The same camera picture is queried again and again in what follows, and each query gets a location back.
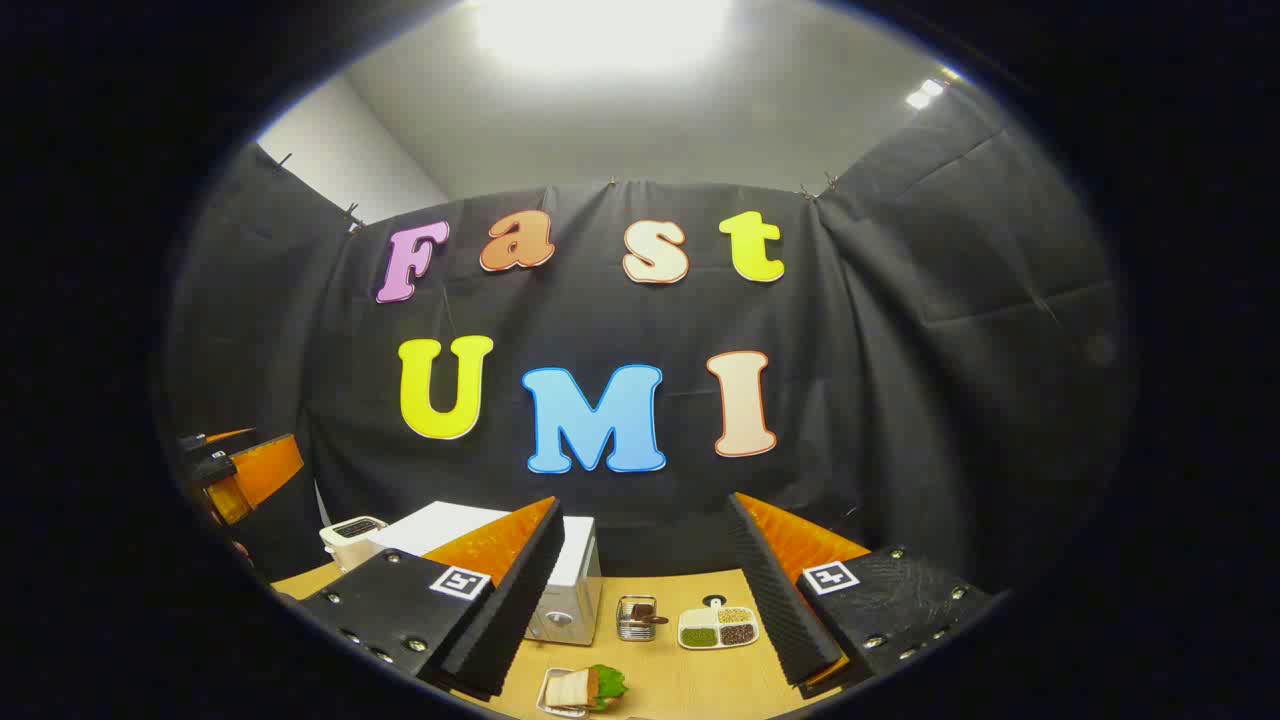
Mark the white toaster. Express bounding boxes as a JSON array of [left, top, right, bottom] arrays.
[[320, 516, 389, 573]]

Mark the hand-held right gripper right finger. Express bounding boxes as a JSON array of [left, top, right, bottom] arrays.
[[725, 491, 998, 691]]

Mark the metal mesh utensil holder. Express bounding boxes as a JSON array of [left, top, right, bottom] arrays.
[[616, 596, 659, 642]]

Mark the white rectangular tray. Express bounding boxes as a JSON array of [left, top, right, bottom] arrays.
[[537, 668, 601, 719]]

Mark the white divided dish with grains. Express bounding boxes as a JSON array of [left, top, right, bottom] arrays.
[[678, 598, 761, 651]]

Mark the white microwave oven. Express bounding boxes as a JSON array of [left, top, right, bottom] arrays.
[[368, 500, 605, 647]]

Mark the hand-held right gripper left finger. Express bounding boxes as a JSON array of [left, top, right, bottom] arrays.
[[298, 496, 567, 701]]

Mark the large ceiling light panel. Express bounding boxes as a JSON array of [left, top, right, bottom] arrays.
[[470, 0, 736, 73]]

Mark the sandwich with green lettuce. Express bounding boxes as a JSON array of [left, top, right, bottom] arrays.
[[545, 664, 629, 713]]

